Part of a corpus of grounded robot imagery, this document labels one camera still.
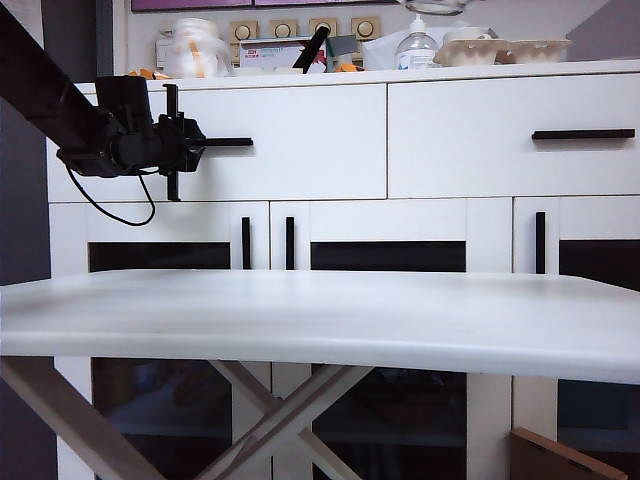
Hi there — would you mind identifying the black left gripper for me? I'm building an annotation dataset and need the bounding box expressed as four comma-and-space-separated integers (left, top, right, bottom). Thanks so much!
110, 83, 208, 202

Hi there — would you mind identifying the white cabinet drawer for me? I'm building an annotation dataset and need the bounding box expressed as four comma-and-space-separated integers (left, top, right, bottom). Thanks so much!
388, 73, 640, 199
45, 83, 388, 203

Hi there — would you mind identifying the white glass-panel cabinet door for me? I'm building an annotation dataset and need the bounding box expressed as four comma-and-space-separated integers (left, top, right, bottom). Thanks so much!
513, 196, 640, 480
48, 201, 270, 480
270, 198, 513, 480

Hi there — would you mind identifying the white translucent plastic container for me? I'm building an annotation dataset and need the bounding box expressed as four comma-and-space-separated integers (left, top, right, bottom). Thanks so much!
169, 17, 234, 79

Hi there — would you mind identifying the small white box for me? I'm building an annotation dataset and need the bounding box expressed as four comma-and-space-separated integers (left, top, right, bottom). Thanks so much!
154, 32, 176, 71

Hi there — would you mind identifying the white box with red print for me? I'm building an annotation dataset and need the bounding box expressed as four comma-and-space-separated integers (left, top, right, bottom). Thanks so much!
238, 38, 311, 69

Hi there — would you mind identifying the white sideboard cabinet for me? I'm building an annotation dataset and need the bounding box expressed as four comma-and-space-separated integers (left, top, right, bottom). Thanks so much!
45, 58, 640, 480

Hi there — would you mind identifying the black slanted stick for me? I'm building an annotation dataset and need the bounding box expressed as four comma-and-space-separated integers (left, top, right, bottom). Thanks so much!
292, 27, 332, 75

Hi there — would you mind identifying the grey small box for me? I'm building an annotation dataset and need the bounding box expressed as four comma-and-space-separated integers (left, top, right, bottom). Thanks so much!
325, 34, 359, 64

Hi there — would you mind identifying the white plastic bag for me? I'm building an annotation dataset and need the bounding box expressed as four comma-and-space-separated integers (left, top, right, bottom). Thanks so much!
362, 28, 451, 71

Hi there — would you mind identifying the clear pump sanitizer bottle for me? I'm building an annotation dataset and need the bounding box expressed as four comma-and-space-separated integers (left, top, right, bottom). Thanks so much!
395, 13, 439, 71

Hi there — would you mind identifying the light wooden table leg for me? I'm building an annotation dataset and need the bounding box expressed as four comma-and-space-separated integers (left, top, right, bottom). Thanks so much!
197, 367, 374, 480
212, 360, 364, 480
0, 357, 166, 480

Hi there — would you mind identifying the beige paper egg carton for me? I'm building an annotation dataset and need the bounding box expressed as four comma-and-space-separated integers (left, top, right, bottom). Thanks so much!
503, 38, 573, 64
432, 38, 515, 67

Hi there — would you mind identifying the brown cardboard sheet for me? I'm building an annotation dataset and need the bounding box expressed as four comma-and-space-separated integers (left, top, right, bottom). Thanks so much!
509, 426, 629, 480

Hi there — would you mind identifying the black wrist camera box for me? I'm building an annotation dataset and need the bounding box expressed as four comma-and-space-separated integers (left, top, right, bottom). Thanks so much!
94, 74, 151, 136

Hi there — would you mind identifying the beige wall dial switch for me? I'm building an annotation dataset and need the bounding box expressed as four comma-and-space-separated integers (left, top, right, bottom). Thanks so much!
350, 16, 381, 39
268, 18, 299, 40
308, 17, 339, 39
229, 20, 260, 42

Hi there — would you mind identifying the purple wall picture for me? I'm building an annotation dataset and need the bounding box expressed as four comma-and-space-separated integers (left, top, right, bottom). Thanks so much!
130, 0, 401, 12

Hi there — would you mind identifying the white paper sheet on wall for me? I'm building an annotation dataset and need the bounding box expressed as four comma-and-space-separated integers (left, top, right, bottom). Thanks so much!
0, 0, 45, 51

